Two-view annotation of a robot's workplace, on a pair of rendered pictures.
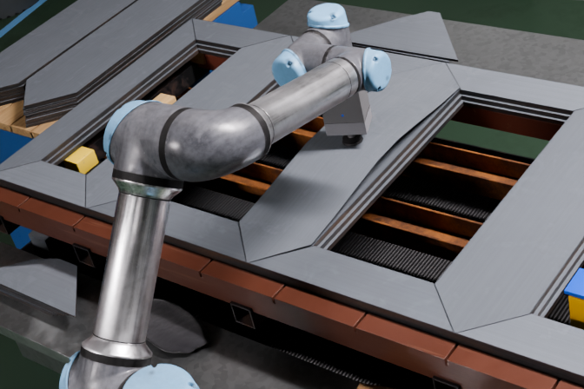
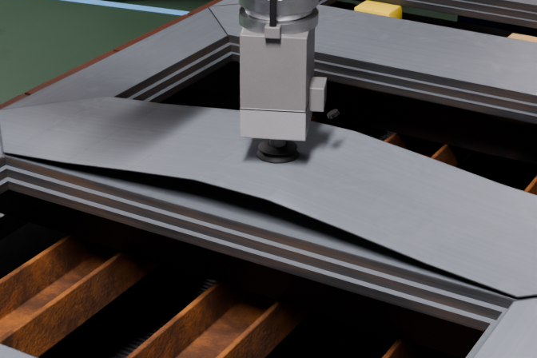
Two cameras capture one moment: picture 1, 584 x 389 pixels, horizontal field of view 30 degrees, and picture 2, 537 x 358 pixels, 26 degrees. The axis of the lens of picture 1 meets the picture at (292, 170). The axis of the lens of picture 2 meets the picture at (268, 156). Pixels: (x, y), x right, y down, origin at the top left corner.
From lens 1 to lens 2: 2.10 m
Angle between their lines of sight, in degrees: 65
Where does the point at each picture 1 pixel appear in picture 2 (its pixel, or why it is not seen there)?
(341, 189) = (129, 158)
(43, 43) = not seen: outside the picture
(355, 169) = (178, 162)
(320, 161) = (224, 132)
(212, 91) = (521, 57)
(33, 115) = not seen: outside the picture
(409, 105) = (423, 223)
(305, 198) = (129, 133)
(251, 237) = (59, 108)
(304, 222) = (65, 141)
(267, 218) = (99, 113)
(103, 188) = not seen: hidden behind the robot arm
